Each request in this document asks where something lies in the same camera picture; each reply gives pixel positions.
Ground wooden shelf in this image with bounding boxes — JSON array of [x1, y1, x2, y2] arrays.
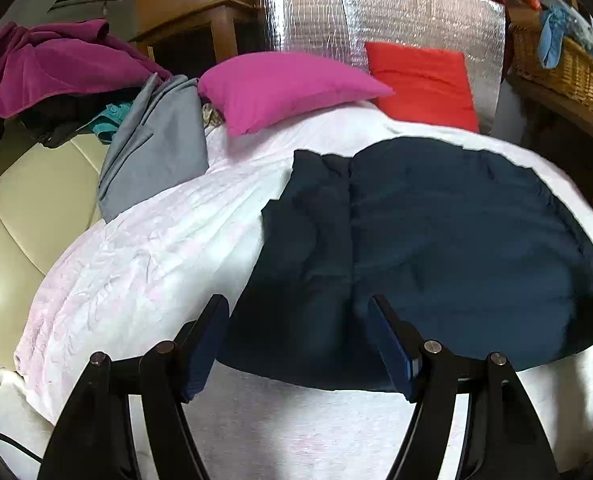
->
[[507, 72, 593, 151]]

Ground grey garment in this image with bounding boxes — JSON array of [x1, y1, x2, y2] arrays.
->
[[98, 74, 210, 223]]

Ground navy blue garment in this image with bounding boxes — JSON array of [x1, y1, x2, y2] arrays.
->
[[216, 136, 593, 393]]

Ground light blue cloth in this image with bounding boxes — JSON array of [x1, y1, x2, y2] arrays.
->
[[537, 5, 585, 68]]

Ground white bed blanket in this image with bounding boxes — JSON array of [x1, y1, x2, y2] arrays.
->
[[14, 101, 593, 476]]

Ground silver foil insulation panel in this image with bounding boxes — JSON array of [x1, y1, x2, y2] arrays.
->
[[259, 0, 507, 136]]

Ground black cable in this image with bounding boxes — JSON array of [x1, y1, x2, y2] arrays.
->
[[0, 427, 44, 463]]

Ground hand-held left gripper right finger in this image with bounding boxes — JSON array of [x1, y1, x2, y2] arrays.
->
[[367, 294, 560, 480]]

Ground black garment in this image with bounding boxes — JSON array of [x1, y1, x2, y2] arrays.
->
[[0, 87, 142, 168]]

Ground wicker basket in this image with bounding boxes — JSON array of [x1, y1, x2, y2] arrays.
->
[[509, 22, 593, 118]]

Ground teal cloth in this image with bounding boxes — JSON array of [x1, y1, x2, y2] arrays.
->
[[91, 102, 132, 143]]

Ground pink pillow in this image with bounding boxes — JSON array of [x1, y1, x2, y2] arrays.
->
[[197, 51, 395, 137]]

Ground wooden cabinet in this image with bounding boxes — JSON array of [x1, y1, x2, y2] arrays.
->
[[129, 0, 267, 78]]

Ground cream leather sofa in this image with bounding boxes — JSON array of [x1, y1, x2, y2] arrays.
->
[[0, 120, 112, 376]]

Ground light grey cloth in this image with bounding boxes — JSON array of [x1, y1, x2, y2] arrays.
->
[[0, 360, 482, 480]]

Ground magenta garment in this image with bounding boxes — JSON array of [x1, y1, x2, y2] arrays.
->
[[0, 19, 172, 120]]

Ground red pillow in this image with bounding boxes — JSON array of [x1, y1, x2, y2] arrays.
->
[[364, 41, 480, 133]]

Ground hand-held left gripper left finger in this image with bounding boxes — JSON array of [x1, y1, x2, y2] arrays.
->
[[36, 294, 230, 480]]

